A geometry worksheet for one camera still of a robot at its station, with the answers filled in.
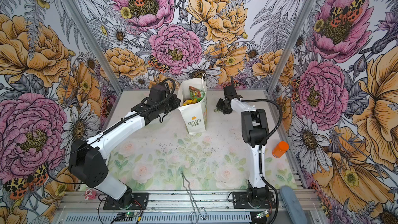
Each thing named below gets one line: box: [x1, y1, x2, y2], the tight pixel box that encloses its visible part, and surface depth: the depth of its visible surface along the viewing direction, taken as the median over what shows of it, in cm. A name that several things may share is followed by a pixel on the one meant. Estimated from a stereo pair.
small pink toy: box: [84, 188, 97, 201], surface depth 75 cm
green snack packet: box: [188, 85, 206, 102], surface depth 96 cm
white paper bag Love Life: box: [177, 73, 208, 135], surface depth 91 cm
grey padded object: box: [279, 185, 308, 224], surface depth 72 cm
